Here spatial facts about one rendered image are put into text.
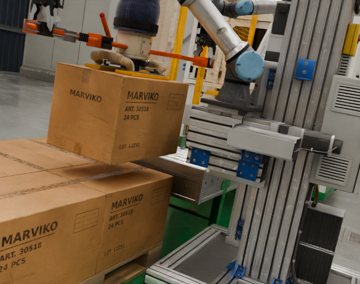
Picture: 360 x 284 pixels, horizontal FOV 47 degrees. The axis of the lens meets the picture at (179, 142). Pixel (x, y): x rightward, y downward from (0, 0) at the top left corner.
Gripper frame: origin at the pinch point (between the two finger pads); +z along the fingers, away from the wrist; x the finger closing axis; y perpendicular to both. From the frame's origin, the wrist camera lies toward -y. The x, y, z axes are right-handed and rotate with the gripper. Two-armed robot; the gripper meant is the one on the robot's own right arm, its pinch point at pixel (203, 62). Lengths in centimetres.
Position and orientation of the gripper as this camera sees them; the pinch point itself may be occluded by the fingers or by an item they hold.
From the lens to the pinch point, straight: 230.2
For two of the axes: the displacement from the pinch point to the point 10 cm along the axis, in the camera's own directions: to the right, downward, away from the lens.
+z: -1.8, 9.7, 1.6
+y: -4.9, 0.5, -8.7
